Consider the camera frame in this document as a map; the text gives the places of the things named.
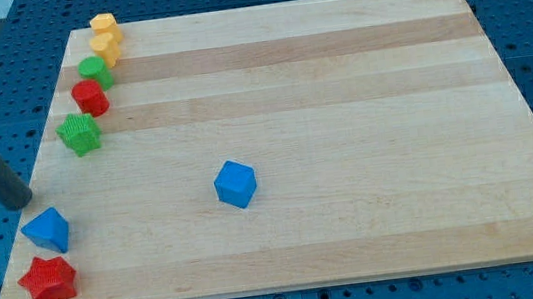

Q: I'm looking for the blue triangle block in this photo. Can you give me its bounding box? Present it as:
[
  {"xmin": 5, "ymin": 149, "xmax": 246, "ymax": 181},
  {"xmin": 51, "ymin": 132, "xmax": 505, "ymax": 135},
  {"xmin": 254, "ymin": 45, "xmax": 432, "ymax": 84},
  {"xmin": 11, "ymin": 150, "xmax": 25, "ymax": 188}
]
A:
[{"xmin": 20, "ymin": 207, "xmax": 70, "ymax": 254}]

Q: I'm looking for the green star block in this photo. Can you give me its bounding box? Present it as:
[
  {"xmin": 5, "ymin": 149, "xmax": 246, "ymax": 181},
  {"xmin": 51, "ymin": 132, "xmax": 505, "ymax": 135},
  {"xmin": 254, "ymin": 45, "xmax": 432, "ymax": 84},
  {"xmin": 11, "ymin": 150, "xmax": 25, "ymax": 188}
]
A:
[{"xmin": 55, "ymin": 113, "xmax": 102, "ymax": 158}]

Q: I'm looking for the red star block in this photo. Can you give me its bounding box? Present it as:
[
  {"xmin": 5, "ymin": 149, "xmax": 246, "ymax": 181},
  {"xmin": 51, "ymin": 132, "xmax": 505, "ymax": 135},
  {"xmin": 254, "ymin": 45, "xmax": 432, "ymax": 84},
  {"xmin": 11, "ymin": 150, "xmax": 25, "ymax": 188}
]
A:
[{"xmin": 17, "ymin": 255, "xmax": 78, "ymax": 299}]

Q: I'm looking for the red cylinder block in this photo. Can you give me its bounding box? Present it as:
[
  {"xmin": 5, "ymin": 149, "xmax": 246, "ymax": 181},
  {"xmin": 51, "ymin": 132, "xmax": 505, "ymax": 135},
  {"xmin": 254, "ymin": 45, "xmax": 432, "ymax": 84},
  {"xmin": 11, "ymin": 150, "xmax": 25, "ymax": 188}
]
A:
[{"xmin": 71, "ymin": 79, "xmax": 110, "ymax": 118}]

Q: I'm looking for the green cylinder block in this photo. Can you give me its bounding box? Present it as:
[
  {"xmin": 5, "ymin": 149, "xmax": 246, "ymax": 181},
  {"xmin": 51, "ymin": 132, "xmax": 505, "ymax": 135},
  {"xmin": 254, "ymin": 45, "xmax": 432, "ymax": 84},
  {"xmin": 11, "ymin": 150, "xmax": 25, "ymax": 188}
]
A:
[{"xmin": 77, "ymin": 56, "xmax": 114, "ymax": 91}]

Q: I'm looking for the yellow heart block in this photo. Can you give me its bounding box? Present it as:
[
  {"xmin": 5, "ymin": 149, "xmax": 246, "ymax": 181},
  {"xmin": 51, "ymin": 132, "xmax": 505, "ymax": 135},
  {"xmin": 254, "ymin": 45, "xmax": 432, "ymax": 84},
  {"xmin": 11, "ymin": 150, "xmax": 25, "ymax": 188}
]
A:
[{"xmin": 89, "ymin": 33, "xmax": 121, "ymax": 69}]

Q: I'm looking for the yellow hexagon block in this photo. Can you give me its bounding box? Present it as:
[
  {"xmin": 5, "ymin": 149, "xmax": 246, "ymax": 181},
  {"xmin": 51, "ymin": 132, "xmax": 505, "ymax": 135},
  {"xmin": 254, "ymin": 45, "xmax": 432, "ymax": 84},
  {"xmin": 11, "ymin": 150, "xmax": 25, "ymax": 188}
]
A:
[{"xmin": 89, "ymin": 12, "xmax": 124, "ymax": 43}]

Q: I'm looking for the blue cube block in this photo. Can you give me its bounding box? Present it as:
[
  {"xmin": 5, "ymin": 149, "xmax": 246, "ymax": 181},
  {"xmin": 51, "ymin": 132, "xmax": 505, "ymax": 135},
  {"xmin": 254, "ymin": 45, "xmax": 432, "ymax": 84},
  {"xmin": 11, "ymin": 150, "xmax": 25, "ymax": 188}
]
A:
[{"xmin": 214, "ymin": 161, "xmax": 257, "ymax": 209}]

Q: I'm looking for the wooden board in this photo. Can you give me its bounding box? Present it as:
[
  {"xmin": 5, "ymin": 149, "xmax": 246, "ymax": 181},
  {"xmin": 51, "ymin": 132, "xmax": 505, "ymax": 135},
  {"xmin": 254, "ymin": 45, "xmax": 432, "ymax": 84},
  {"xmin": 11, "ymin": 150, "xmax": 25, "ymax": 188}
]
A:
[{"xmin": 0, "ymin": 0, "xmax": 533, "ymax": 299}]

